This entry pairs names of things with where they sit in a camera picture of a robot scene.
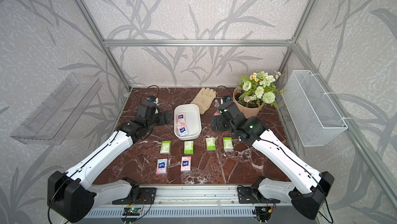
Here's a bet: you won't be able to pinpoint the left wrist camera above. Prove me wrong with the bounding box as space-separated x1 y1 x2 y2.
147 96 159 105

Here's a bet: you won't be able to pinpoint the clear acrylic wall shelf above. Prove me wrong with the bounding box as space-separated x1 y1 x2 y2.
10 73 102 145

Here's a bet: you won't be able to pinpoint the pink tissue pack hidden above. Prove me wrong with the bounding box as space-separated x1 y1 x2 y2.
177 124 189 137

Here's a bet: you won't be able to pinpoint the green tissue pack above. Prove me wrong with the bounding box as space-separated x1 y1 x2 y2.
184 141 194 155
206 137 216 151
160 141 171 154
223 137 233 151

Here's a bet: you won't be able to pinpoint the aluminium front rail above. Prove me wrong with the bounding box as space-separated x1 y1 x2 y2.
64 184 326 207

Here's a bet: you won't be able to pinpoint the pink spray bottle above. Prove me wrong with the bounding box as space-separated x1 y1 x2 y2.
214 99 221 116

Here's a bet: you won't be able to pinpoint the pink blue Tempo pack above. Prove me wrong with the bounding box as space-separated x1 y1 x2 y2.
156 159 168 175

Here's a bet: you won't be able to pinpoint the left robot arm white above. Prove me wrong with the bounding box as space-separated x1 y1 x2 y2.
47 101 172 224

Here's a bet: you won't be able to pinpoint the artificial green white flowers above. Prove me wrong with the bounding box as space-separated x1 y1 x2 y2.
236 71 284 109

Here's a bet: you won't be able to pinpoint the left controller board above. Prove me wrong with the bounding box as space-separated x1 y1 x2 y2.
122 206 142 216

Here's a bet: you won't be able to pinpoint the beige work glove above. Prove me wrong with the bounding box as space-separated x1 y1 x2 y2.
191 88 216 115

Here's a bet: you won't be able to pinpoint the white wire basket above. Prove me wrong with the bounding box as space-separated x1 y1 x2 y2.
283 70 348 147

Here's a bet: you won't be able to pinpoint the pink Tempo tissue pack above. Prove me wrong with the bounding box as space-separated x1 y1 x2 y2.
177 112 186 125

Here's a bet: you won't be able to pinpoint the controller board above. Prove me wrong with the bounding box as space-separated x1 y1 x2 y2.
122 206 142 216
252 206 274 216

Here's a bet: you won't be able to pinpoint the white plastic storage box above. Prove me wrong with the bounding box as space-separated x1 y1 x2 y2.
174 104 202 141

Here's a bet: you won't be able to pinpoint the terracotta flower pot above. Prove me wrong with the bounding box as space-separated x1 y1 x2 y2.
233 86 260 119

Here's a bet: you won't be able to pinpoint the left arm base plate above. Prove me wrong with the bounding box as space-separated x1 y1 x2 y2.
112 187 157 205

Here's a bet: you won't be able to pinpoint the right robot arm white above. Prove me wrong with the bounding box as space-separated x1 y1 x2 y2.
212 101 335 220

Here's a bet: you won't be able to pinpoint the right controller board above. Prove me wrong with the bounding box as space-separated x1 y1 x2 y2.
252 206 274 216

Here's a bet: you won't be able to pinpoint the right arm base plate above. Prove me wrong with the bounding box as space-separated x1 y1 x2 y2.
236 185 281 204

